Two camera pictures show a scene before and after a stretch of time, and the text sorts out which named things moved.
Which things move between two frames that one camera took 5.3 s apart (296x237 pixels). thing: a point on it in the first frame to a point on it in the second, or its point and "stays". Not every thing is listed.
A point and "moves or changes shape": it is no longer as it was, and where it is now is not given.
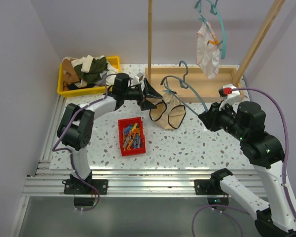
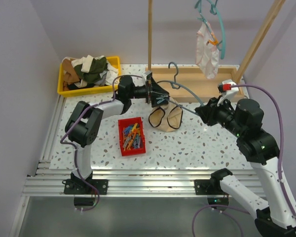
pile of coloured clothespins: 131,137 stays
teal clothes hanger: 214,10 stays
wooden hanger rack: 185,80 stays
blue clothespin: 169,91 to 162,99
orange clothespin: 215,42 stays
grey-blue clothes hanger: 166,86 to 176,85
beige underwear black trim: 169,113 moves or changes shape
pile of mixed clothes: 86,72 stays
